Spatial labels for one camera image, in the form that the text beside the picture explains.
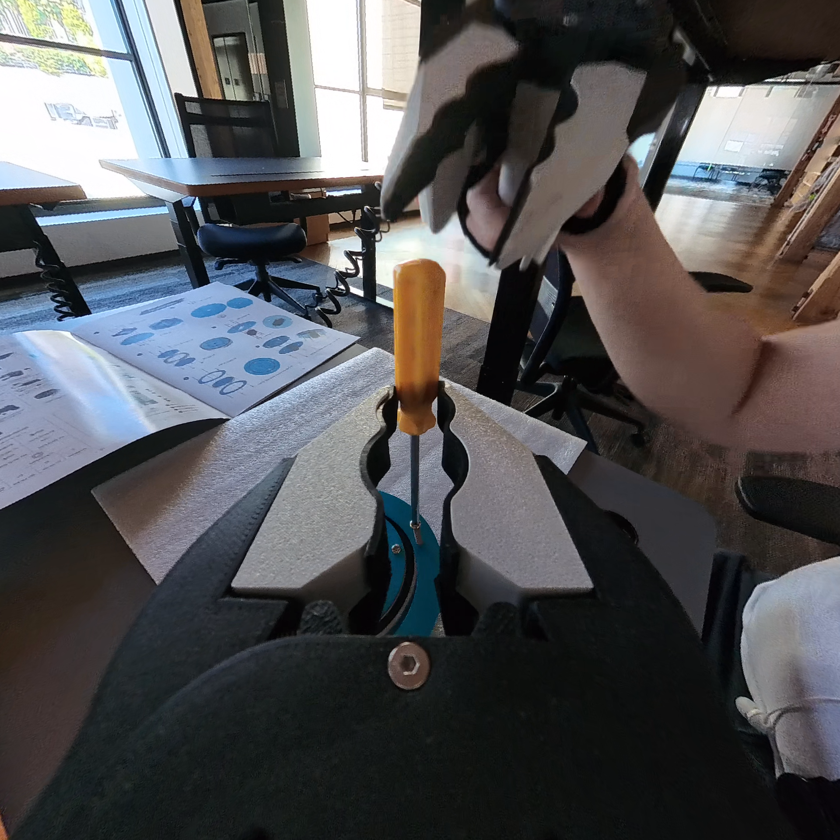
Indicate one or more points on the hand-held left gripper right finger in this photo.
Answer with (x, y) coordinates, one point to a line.
(518, 525)

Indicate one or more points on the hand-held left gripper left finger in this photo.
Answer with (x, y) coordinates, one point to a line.
(308, 525)

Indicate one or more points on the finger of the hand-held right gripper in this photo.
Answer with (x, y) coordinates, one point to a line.
(604, 118)
(446, 85)

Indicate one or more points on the blue round metal base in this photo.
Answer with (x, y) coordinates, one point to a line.
(423, 584)

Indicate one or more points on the person's right forearm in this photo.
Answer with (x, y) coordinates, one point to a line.
(656, 328)

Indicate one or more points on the black round desk grommet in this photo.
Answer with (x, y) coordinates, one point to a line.
(623, 525)

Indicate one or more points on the wooden-edged standing desk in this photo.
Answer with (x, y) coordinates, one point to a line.
(249, 172)
(33, 187)

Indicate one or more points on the grey desk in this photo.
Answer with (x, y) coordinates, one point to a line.
(52, 623)

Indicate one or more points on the person's right hand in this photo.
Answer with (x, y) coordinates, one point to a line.
(482, 216)

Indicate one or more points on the large window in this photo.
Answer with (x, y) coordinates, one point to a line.
(65, 98)
(341, 79)

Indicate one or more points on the white foam sheet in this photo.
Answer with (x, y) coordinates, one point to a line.
(197, 499)

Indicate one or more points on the black office chair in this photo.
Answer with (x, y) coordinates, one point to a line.
(571, 354)
(787, 505)

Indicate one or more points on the small brown cardboard box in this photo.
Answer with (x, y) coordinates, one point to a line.
(316, 223)

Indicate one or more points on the open instruction booklet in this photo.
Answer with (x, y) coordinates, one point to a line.
(164, 367)

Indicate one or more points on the black mesh chair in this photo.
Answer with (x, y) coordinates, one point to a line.
(229, 131)

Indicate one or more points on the person's dark trousers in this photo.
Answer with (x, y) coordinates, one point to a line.
(722, 623)

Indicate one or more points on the black saddle stool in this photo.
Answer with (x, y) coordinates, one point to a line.
(253, 237)

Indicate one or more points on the person's white hoodie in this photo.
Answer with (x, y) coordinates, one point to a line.
(794, 656)

